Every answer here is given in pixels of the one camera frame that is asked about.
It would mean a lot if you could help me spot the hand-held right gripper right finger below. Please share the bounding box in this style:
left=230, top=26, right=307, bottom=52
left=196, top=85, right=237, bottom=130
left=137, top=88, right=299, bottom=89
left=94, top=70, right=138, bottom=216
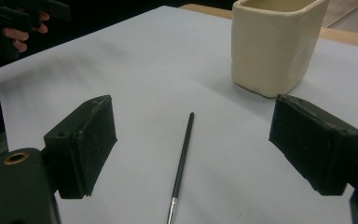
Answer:
left=268, top=93, right=358, bottom=196

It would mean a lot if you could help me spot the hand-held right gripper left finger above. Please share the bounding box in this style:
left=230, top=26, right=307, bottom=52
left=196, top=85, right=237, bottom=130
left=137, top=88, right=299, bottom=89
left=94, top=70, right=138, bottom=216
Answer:
left=41, top=94, right=118, bottom=200

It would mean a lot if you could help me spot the cream square pen holder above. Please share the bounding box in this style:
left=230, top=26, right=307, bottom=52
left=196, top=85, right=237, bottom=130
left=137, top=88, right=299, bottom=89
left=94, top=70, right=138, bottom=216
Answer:
left=231, top=0, right=330, bottom=98

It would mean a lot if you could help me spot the white table sheet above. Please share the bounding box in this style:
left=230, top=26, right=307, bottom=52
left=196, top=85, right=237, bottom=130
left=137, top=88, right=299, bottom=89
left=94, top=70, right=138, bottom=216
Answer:
left=0, top=5, right=358, bottom=224

